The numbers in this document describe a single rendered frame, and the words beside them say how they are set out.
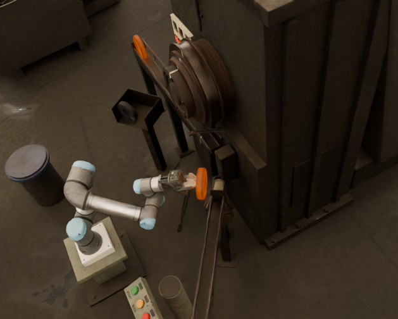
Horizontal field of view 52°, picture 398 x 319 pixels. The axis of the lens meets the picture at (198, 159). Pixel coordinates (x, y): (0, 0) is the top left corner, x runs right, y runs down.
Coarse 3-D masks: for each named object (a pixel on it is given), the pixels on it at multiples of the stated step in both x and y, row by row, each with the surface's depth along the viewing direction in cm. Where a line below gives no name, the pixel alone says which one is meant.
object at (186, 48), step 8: (176, 48) 201; (184, 48) 196; (192, 48) 195; (184, 56) 194; (192, 56) 193; (200, 56) 193; (192, 64) 190; (200, 64) 191; (200, 72) 191; (208, 72) 191; (200, 80) 190; (208, 80) 192; (208, 88) 192; (208, 96) 193; (216, 96) 195; (208, 104) 194; (216, 104) 197; (208, 112) 201; (216, 112) 201; (208, 120) 208; (216, 120) 208
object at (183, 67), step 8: (176, 56) 201; (168, 64) 215; (176, 64) 200; (184, 64) 194; (184, 72) 196; (192, 72) 193; (192, 80) 193; (192, 88) 196; (200, 88) 194; (192, 96) 199; (200, 96) 195; (200, 104) 200; (200, 112) 204; (200, 120) 217
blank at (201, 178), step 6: (198, 168) 199; (204, 168) 199; (198, 174) 195; (204, 174) 198; (198, 180) 193; (204, 180) 204; (198, 186) 193; (204, 186) 203; (198, 192) 194; (204, 192) 200; (198, 198) 198; (204, 198) 201
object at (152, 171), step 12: (132, 96) 284; (144, 96) 276; (156, 96) 270; (144, 108) 282; (156, 108) 268; (120, 120) 280; (144, 120) 260; (156, 120) 273; (144, 132) 287; (156, 144) 299; (156, 156) 307; (156, 168) 324; (168, 168) 323
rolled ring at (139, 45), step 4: (136, 36) 305; (136, 40) 303; (140, 40) 303; (136, 44) 316; (140, 44) 303; (136, 48) 319; (140, 48) 303; (144, 48) 304; (140, 52) 317; (144, 52) 306; (144, 56) 309
